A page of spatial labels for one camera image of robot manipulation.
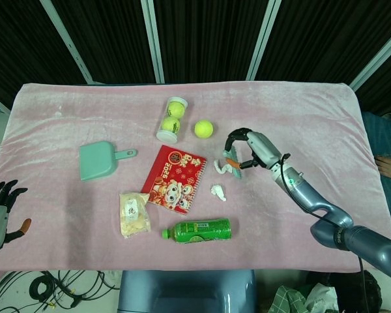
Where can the pink velvet tablecloth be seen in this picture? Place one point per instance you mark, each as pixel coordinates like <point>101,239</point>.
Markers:
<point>84,241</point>

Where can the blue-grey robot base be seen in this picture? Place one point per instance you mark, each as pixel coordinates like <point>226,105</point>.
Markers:
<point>185,293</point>

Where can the teal plastic dustpan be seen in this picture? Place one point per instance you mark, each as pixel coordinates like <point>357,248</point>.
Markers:
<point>96,161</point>

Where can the red spiral calendar notebook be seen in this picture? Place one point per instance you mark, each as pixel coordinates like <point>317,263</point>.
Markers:
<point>174,179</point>

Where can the white plastic bag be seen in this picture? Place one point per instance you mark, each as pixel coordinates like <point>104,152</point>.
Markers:
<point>322,298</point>

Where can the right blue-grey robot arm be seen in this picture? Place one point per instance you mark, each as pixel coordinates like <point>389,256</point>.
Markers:
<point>326,212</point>

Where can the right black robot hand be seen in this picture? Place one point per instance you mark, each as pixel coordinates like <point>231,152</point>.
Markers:
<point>264,148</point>

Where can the person in blue jeans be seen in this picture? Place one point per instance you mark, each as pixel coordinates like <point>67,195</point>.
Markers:
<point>382,137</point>

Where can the white partition frame post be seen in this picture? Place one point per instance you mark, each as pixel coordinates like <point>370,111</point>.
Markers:
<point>264,42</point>
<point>153,42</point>
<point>376,55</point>
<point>72,49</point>

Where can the clear tennis ball tube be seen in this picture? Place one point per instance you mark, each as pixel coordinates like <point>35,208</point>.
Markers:
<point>167,135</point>

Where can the white tissue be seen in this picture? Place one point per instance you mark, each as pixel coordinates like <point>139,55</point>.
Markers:
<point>221,168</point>
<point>218,190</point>

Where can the green checked cloth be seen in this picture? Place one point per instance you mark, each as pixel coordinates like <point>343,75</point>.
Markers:
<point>288,301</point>

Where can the clear snack bag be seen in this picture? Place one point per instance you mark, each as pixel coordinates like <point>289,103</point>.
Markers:
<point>133,218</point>

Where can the black bag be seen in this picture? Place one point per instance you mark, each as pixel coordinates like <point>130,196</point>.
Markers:
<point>352,290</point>

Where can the black pleated curtain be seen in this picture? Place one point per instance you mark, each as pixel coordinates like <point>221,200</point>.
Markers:
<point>211,39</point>

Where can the green drink bottle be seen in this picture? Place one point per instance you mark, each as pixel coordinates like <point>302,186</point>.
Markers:
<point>202,231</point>

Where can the teal hand brush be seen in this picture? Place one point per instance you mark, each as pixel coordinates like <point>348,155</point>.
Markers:
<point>238,153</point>

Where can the yellow tennis ball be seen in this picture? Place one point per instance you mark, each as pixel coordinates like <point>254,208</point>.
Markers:
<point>176,109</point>
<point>204,129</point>
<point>170,125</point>

